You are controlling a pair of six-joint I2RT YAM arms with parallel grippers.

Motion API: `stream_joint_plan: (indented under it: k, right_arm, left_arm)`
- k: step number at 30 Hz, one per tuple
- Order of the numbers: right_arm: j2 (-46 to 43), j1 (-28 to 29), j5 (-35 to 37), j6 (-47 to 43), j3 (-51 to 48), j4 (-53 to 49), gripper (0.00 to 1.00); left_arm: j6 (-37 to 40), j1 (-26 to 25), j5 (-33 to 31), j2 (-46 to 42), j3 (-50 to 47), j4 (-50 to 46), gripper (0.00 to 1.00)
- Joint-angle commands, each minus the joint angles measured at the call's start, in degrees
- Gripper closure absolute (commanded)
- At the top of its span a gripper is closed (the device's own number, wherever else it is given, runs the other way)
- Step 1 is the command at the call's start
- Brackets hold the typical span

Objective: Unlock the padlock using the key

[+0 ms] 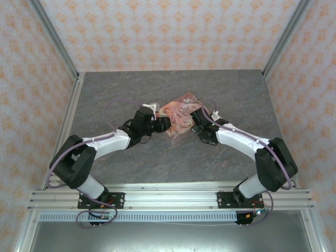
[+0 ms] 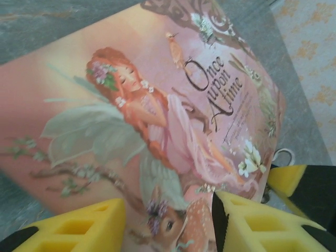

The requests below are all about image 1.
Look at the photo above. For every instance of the grey metal lower panel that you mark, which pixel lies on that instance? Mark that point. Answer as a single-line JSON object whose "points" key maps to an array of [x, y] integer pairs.
{"points": [[170, 237]]}

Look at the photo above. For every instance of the pink illustrated tin box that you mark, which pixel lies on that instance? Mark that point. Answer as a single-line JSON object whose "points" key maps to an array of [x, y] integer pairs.
{"points": [[178, 115]]}

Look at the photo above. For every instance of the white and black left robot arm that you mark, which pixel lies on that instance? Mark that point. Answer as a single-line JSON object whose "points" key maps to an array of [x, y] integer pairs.
{"points": [[105, 144]]}

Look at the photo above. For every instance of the aluminium frame post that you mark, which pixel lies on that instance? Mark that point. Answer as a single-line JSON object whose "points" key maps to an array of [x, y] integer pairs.
{"points": [[55, 39], [286, 36]]}

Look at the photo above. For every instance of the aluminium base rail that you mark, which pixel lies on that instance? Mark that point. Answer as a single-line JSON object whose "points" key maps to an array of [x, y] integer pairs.
{"points": [[170, 199]]}

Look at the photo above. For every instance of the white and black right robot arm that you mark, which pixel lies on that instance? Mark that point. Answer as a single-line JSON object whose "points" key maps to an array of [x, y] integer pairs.
{"points": [[236, 141]]}

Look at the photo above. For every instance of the small circuit board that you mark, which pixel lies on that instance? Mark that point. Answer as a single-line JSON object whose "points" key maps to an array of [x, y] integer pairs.
{"points": [[102, 216], [256, 214]]}

